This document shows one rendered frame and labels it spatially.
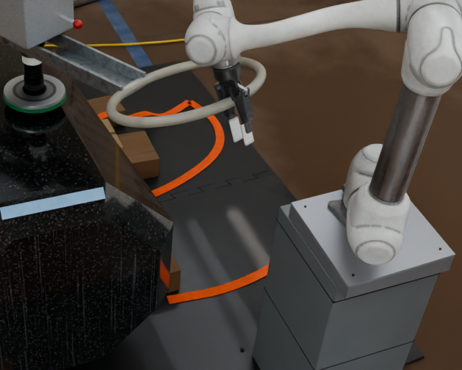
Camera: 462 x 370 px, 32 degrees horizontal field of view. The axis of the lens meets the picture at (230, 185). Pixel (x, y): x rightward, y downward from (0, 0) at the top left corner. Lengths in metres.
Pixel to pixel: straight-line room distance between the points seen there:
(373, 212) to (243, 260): 1.44
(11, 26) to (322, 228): 1.18
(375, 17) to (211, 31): 0.43
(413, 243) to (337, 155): 1.81
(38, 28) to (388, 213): 1.26
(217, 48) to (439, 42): 0.51
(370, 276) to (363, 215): 0.25
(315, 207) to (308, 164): 1.62
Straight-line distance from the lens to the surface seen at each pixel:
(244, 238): 3.71
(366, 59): 5.24
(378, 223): 2.26
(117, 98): 2.49
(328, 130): 4.51
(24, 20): 2.66
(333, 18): 2.10
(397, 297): 2.68
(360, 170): 2.43
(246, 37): 2.00
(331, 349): 2.71
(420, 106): 2.05
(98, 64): 2.73
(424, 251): 2.57
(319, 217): 2.59
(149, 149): 3.99
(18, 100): 2.91
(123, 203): 2.69
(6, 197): 2.59
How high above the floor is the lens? 2.55
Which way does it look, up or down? 39 degrees down
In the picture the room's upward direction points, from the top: 7 degrees clockwise
